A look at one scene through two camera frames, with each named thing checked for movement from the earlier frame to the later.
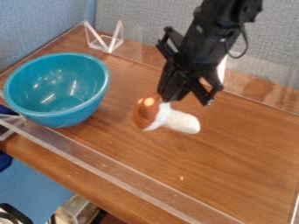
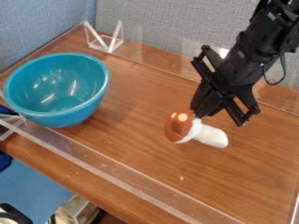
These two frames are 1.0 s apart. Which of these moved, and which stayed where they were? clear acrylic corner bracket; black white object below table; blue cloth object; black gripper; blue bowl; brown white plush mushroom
Moved: black gripper; brown white plush mushroom
Stayed: blue bowl; clear acrylic corner bracket; blue cloth object; black white object below table
